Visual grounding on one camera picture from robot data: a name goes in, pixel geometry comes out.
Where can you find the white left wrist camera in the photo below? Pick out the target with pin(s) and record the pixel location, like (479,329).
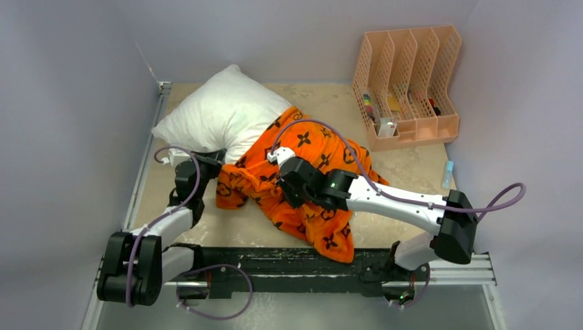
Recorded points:
(174,157)

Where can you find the pink desk file organizer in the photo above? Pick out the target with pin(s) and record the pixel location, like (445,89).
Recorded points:
(414,65)

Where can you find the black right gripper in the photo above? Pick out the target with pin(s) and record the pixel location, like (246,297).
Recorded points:
(293,202)

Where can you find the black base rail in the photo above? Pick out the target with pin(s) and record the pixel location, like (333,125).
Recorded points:
(297,270)

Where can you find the orange patterned pillowcase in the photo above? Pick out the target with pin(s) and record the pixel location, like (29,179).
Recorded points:
(252,177)

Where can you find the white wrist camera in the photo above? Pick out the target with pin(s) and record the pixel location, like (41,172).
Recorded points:
(174,157)
(280,155)

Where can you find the light blue glue stick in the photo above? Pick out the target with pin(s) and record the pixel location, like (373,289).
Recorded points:
(447,175)

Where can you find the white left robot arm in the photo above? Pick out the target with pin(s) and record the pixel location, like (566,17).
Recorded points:
(137,263)

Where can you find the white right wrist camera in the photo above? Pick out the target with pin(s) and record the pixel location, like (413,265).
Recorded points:
(280,155)

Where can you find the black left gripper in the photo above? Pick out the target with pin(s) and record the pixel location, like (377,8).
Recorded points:
(216,157)

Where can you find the set of coloured markers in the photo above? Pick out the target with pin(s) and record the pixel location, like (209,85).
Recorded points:
(368,107)

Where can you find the white pillow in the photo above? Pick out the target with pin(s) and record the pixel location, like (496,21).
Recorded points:
(229,111)

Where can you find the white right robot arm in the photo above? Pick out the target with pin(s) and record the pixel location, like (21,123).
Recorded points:
(446,235)

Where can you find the small white red box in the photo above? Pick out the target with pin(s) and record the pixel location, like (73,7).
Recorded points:
(386,127)

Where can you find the yellow notepad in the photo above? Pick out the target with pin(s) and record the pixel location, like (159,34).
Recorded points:
(393,103)

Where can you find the aluminium frame rails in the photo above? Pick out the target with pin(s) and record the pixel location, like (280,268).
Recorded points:
(458,296)

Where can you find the red black round object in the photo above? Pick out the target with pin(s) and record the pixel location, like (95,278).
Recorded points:
(435,109)

